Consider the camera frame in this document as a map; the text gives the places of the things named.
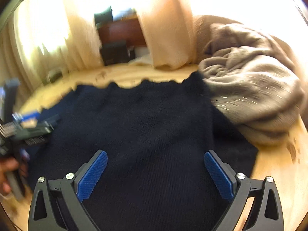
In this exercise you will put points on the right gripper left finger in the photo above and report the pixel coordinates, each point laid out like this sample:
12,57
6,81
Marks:
73,189

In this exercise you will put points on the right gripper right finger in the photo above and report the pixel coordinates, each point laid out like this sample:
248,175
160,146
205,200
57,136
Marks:
266,210

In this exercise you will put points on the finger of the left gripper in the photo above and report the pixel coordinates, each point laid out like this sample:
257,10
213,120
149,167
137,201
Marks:
29,115
52,121

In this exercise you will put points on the black knit sweater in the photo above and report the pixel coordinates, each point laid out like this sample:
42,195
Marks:
155,135

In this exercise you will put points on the person's left hand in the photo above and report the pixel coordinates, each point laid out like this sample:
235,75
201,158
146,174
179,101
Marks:
9,165

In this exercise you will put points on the black charger adapter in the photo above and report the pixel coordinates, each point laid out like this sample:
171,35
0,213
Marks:
53,76

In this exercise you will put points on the orange paw print blanket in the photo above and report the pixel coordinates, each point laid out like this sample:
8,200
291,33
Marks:
286,163

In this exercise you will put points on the cream lace curtain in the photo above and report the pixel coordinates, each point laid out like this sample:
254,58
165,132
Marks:
43,35

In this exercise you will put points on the black box beside bed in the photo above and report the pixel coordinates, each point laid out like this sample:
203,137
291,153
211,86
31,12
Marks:
116,53

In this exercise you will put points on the white cloth by nightstand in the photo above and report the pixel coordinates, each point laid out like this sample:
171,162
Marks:
141,61

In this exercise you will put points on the dark box on nightstand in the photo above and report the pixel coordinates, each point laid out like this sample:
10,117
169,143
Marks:
110,15

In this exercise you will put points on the wooden nightstand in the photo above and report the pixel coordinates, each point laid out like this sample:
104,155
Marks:
128,30

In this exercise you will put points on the taupe knit sweater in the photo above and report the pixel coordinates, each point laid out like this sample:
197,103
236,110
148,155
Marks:
255,84

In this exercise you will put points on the orange woven curtain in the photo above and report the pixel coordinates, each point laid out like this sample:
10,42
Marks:
168,29

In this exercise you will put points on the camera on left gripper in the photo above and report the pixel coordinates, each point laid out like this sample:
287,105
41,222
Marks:
8,99

